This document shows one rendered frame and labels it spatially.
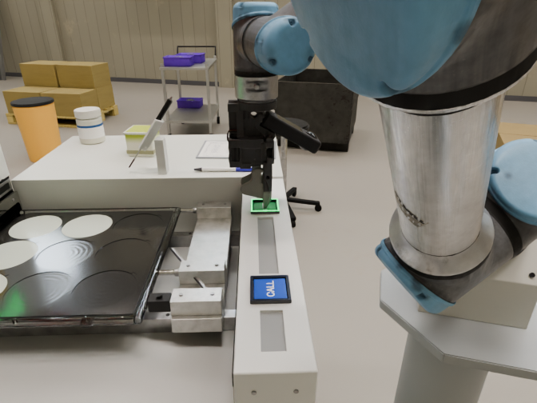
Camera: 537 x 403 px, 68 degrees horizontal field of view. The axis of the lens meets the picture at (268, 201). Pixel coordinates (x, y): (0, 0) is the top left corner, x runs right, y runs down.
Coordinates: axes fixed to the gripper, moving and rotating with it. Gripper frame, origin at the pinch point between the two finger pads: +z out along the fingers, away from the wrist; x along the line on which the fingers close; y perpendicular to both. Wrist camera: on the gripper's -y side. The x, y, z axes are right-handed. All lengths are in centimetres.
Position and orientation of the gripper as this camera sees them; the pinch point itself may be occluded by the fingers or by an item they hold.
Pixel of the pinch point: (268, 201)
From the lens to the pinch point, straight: 78.8
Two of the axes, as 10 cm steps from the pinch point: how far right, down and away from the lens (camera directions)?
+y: -10.0, 0.2, -0.3
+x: 0.4, 4.4, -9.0
